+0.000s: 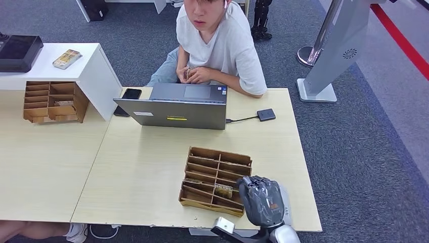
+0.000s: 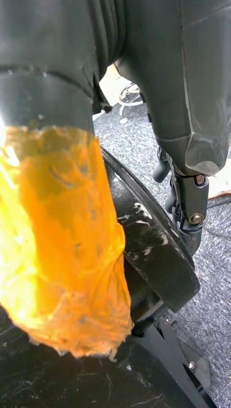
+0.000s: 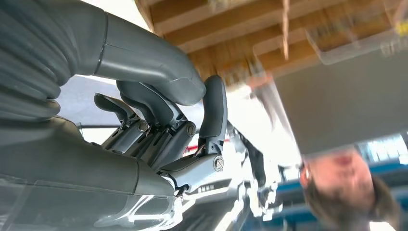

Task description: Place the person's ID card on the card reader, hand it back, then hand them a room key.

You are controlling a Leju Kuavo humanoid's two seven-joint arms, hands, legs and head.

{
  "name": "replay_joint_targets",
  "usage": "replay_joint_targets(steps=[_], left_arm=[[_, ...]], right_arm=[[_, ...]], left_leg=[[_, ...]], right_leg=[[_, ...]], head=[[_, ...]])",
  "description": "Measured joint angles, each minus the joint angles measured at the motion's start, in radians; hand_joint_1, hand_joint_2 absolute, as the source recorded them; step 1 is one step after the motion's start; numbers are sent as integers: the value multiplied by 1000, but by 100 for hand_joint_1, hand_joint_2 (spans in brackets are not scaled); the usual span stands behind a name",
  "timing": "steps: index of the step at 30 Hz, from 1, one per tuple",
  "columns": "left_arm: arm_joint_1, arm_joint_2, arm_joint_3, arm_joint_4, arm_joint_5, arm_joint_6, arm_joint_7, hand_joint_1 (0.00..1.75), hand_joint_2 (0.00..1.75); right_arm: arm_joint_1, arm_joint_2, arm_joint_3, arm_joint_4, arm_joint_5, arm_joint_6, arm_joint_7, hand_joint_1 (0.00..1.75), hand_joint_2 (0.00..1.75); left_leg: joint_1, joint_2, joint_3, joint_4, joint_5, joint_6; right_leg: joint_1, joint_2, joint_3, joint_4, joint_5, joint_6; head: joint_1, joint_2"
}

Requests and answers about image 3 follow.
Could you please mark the grey laptop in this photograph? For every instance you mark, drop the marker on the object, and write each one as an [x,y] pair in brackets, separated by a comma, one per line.
[344,102]

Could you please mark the person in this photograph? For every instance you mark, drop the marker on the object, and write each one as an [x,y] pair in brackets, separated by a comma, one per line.
[344,185]

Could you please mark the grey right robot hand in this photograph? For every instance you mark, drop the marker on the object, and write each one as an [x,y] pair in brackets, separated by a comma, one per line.
[63,178]

